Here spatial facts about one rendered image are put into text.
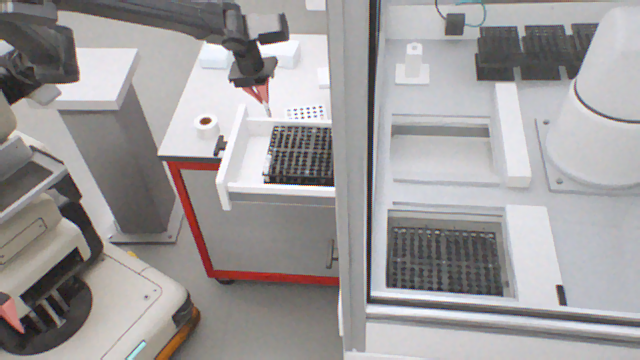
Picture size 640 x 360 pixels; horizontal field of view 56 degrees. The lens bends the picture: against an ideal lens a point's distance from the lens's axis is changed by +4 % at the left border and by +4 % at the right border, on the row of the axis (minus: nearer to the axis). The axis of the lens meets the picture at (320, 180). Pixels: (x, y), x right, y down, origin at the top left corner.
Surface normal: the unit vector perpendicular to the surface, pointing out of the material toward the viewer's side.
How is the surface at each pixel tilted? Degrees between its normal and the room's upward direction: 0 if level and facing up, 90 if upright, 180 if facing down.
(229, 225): 90
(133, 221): 90
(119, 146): 90
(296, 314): 0
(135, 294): 0
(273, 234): 90
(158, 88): 0
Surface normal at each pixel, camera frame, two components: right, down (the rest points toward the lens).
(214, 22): 0.76, -0.12
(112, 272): -0.05, -0.67
